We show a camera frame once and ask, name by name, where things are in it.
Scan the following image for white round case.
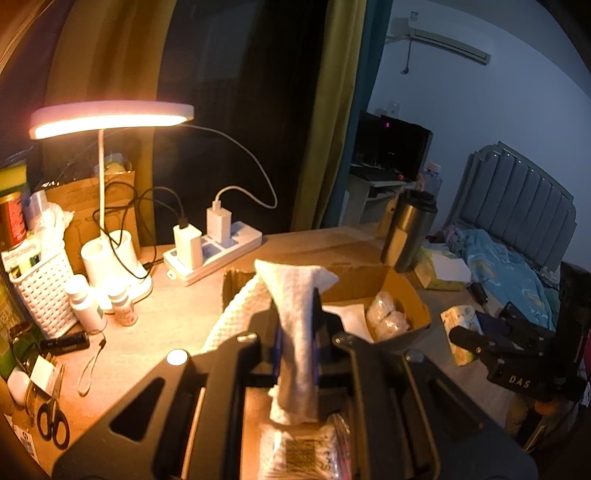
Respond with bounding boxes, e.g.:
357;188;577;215
6;369;31;407

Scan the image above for yellow green tissue box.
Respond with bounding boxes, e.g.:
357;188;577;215
412;246;472;292

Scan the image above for yellow curtain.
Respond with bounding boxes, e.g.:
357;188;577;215
290;0;370;232

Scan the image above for black monitor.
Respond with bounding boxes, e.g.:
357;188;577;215
350;112;434;180

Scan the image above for green canister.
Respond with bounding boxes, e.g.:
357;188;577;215
0;276;29;380

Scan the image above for small printed tissue pack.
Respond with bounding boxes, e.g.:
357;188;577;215
440;305;484;367

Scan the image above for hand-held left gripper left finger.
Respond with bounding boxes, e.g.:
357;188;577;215
52;308;283;480

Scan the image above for small white pill bottle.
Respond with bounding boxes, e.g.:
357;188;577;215
108;283;139;328

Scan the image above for white air conditioner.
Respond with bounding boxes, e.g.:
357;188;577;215
385;17;493;66

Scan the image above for white woven plastic basket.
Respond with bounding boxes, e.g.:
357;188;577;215
1;248;79;341

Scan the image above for white desk lamp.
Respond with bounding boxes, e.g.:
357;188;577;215
28;102;195;302

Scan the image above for teal curtain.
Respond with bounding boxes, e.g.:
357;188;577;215
322;0;394;228

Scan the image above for white dotted foam sheet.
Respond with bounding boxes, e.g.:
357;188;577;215
202;276;278;354

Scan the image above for brown paper bag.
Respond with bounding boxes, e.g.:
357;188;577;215
45;170;140;274

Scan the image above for clear bag of cotton swabs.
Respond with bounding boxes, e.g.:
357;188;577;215
257;413;352;480

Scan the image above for clear plastic wrapped packet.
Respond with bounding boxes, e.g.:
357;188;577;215
366;291;411;343

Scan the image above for yellow green sponge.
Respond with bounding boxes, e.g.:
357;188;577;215
0;165;28;195

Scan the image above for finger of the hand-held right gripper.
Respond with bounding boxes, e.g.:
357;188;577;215
475;301;557;344
449;325;509;366

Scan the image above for steel tumbler with black lid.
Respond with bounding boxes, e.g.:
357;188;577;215
380;188;439;273

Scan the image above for black handled scissors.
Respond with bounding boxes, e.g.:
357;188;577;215
36;364;71;451

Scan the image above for white plastic bag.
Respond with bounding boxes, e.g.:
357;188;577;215
27;189;75;252

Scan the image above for blue printed blanket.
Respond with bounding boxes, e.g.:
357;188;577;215
441;227;565;334

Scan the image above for white charger with black cable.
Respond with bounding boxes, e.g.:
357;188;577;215
105;182;204;271

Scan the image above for white power strip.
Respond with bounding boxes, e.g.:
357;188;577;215
163;220;264;287

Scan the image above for red tin can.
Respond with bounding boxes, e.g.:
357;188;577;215
0;191;28;251

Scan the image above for grey padded bed headboard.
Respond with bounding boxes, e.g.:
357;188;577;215
442;142;578;274

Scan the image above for brown cardboard box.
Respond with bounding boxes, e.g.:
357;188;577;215
219;263;433;345

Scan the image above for white side desk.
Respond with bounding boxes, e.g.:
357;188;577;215
343;162;417;228

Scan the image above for large white plastic bottle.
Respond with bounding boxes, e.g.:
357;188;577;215
64;274;108;334

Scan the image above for small white card box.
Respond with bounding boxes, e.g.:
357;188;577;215
30;357;64;398

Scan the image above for white paper towel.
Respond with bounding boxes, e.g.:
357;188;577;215
254;258;339;425

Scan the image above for white paper sheet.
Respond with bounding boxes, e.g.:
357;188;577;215
322;302;376;343

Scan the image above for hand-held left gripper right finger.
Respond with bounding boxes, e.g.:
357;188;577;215
313;288;539;480

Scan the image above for black stick with white strap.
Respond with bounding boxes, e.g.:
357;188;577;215
39;331;108;398

